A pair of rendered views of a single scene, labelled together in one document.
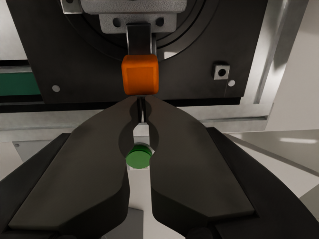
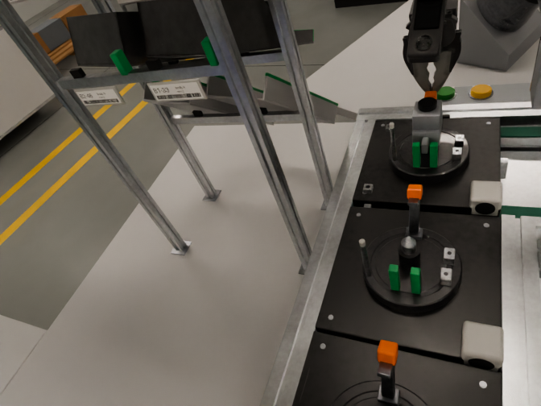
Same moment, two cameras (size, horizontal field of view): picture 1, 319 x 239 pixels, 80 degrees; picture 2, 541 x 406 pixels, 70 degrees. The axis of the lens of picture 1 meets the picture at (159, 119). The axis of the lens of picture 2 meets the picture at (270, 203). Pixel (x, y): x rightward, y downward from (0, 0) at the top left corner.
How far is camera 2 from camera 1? 0.69 m
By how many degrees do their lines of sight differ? 24
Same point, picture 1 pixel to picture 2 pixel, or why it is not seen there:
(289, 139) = not seen: hidden behind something
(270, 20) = (362, 148)
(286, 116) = (326, 130)
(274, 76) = (357, 130)
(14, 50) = (523, 155)
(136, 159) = (446, 91)
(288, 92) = (327, 143)
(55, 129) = (501, 107)
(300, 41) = not seen: hidden behind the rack
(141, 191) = (455, 79)
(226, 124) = (384, 111)
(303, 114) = not seen: hidden behind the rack
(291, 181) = (316, 89)
